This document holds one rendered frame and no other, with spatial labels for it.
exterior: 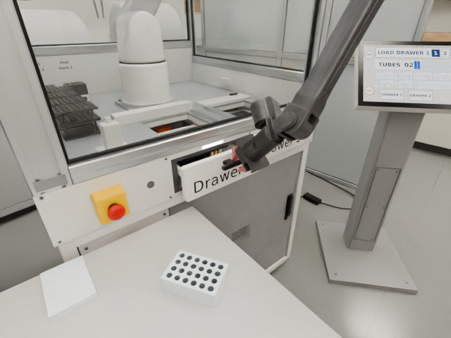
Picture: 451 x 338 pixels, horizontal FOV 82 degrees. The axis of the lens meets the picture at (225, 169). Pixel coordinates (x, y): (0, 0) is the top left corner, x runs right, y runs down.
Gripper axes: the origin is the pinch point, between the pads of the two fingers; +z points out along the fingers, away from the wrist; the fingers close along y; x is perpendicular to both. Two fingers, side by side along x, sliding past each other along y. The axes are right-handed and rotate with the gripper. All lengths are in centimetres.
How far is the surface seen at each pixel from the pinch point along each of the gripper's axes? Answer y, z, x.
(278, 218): -25, 41, -36
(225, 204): -7.9, 23.0, -2.8
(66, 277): -7, 8, 50
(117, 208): 1.6, 0.7, 35.7
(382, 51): 19, -18, -85
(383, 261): -79, 45, -92
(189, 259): -16.6, -1.4, 26.4
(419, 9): 42, -19, -164
